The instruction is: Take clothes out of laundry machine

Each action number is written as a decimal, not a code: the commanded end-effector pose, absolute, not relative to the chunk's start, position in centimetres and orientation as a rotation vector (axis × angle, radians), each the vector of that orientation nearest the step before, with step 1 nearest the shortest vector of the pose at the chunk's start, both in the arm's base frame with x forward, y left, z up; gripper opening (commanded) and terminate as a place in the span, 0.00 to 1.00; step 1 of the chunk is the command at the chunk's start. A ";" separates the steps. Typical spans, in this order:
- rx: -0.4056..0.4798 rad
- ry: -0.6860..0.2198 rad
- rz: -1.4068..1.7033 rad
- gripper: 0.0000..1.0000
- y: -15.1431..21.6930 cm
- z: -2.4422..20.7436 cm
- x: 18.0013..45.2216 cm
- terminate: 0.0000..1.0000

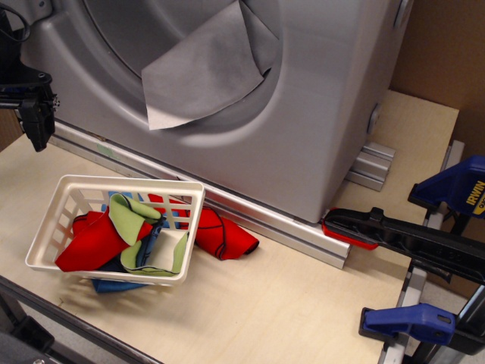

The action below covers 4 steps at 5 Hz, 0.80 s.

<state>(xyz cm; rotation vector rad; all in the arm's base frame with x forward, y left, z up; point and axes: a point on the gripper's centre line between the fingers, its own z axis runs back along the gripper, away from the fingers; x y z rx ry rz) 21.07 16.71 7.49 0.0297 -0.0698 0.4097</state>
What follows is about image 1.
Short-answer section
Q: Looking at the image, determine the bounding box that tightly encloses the cardboard box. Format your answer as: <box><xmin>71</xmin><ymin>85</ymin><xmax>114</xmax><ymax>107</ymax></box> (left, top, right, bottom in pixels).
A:
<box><xmin>391</xmin><ymin>1</ymin><xmax>484</xmax><ymax>155</ymax></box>

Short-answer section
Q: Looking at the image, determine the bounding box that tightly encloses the blue Irwin clamp upper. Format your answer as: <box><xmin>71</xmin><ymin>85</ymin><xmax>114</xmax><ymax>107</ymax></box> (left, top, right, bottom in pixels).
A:
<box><xmin>408</xmin><ymin>155</ymin><xmax>484</xmax><ymax>219</ymax></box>

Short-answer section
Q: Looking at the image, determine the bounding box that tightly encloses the grey toy laundry machine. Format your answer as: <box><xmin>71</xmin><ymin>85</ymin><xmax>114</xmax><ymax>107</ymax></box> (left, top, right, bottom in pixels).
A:
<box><xmin>12</xmin><ymin>1</ymin><xmax>412</xmax><ymax>222</ymax></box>

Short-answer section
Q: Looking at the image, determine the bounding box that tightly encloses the black red clamp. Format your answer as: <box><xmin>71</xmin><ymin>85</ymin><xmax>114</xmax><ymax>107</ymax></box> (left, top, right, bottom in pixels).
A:
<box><xmin>322</xmin><ymin>208</ymin><xmax>484</xmax><ymax>285</ymax></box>

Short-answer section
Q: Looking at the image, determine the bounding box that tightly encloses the grey cloth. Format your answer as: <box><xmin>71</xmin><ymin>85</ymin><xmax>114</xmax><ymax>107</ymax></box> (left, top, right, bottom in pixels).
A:
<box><xmin>142</xmin><ymin>1</ymin><xmax>278</xmax><ymax>130</ymax></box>

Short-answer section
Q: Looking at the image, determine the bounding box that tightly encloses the blue clamp handle lower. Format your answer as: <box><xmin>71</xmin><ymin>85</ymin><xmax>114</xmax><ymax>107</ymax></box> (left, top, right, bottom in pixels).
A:
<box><xmin>358</xmin><ymin>303</ymin><xmax>485</xmax><ymax>356</ymax></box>

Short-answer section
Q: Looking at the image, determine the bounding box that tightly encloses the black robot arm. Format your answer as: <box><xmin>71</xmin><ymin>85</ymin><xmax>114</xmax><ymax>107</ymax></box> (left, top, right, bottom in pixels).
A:
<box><xmin>1</xmin><ymin>4</ymin><xmax>58</xmax><ymax>152</ymax></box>

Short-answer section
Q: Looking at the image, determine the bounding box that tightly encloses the short aluminium rail block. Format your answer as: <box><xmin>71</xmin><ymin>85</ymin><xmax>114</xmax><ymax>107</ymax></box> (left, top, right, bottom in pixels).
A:
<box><xmin>346</xmin><ymin>142</ymin><xmax>396</xmax><ymax>191</ymax></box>

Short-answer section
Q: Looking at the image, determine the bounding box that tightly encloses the red cloth in basket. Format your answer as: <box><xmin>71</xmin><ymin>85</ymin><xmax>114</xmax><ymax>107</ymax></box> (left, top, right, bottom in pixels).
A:
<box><xmin>55</xmin><ymin>209</ymin><xmax>152</xmax><ymax>272</ymax></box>

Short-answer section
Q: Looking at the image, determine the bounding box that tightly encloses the long aluminium rail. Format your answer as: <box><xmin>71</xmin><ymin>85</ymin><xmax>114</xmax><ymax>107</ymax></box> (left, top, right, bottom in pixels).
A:
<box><xmin>50</xmin><ymin>122</ymin><xmax>350</xmax><ymax>269</ymax></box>

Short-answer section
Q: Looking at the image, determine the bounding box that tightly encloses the blue cloth under basket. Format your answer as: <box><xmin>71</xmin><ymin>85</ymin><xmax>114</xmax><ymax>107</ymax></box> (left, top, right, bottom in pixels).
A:
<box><xmin>92</xmin><ymin>279</ymin><xmax>145</xmax><ymax>293</ymax></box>

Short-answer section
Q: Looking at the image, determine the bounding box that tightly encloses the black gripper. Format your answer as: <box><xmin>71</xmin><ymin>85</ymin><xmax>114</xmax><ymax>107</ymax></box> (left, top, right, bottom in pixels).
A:
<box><xmin>1</xmin><ymin>61</ymin><xmax>57</xmax><ymax>152</ymax></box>

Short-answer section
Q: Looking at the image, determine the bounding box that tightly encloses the red cloth on table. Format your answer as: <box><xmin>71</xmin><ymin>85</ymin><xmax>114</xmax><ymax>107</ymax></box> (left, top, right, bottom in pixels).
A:
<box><xmin>147</xmin><ymin>193</ymin><xmax>261</xmax><ymax>261</ymax></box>

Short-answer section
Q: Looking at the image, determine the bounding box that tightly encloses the black table frame bar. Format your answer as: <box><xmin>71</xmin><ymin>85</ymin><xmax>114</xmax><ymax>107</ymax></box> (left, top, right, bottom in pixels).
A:
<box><xmin>1</xmin><ymin>277</ymin><xmax>158</xmax><ymax>363</ymax></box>

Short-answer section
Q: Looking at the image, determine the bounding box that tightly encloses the green cloth in basket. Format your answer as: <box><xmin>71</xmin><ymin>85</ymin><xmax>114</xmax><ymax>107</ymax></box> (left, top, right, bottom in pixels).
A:
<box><xmin>108</xmin><ymin>193</ymin><xmax>189</xmax><ymax>277</ymax></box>

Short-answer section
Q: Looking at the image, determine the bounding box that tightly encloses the white plastic basket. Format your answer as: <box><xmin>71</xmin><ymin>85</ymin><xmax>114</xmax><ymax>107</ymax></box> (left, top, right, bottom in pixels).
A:
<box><xmin>26</xmin><ymin>175</ymin><xmax>205</xmax><ymax>286</ymax></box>

